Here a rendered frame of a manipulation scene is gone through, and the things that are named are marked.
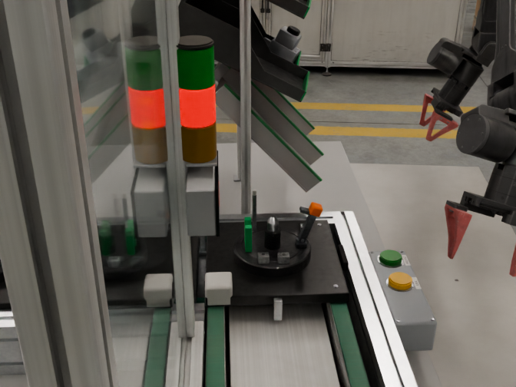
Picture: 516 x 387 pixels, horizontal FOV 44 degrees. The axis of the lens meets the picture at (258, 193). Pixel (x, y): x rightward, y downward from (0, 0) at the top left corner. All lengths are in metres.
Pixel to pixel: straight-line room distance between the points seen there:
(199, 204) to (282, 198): 0.77
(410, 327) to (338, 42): 4.27
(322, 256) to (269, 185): 0.50
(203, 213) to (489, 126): 0.40
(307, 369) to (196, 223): 0.32
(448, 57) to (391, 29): 3.64
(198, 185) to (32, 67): 0.63
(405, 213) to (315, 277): 0.49
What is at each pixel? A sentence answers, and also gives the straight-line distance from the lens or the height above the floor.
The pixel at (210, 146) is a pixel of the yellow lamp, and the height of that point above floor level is 1.28.
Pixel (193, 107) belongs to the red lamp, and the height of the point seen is 1.34.
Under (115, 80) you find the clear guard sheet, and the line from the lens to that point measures 0.40.
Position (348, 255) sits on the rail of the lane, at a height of 0.96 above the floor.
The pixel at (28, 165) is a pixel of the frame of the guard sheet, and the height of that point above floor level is 1.53.
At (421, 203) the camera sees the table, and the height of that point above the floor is 0.86.
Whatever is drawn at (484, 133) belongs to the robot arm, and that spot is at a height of 1.29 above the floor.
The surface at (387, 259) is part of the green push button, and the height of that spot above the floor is 0.97.
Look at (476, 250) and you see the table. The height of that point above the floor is 0.86.
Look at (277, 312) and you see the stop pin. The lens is 1.09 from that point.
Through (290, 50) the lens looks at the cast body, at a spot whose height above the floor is 1.23.
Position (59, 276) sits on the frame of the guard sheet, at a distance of 0.25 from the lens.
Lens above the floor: 1.63
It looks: 28 degrees down
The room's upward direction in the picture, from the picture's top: straight up
